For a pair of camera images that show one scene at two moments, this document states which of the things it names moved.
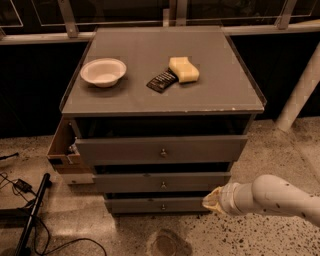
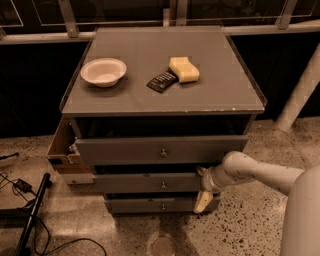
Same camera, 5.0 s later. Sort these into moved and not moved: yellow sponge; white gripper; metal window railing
Moved: white gripper
Not moved: yellow sponge; metal window railing
